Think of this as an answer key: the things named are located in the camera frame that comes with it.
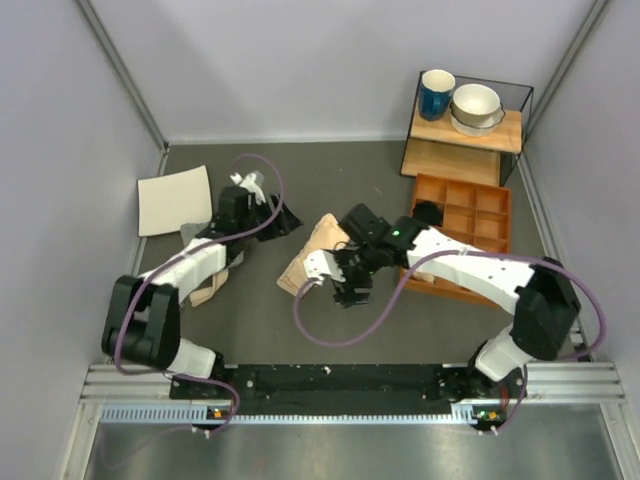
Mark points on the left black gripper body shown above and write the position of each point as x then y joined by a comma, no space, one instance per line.
257,214

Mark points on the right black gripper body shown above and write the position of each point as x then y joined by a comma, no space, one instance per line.
359,266

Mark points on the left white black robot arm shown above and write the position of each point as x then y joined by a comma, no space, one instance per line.
143,322

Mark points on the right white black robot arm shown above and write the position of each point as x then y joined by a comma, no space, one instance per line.
541,300

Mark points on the grey striped underwear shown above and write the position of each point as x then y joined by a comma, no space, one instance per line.
189,231

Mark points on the black rolled underwear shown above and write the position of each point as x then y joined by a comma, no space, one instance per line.
428,213

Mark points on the beige underwear in pile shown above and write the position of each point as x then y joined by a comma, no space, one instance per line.
208,288

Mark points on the white board sheet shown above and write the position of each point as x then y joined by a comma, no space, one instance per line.
166,203

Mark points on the orange wooden divided organizer box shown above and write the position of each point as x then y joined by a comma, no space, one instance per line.
475,214

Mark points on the lower white bowl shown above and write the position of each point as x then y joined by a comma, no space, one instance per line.
483,128

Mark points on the white bowl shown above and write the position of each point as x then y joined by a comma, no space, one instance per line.
483,128
474,104

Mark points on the blue mug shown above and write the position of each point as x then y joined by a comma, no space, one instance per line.
435,92

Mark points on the upper white bowl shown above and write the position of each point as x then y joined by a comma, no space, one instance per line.
474,104

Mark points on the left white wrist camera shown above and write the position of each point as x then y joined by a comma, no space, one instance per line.
251,182

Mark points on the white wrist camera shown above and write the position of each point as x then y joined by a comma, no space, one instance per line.
251,182
320,265

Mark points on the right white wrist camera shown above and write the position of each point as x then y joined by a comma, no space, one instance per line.
320,265

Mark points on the black wire wooden shelf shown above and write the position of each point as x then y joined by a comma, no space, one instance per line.
436,148

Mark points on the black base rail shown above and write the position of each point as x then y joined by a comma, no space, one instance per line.
299,394

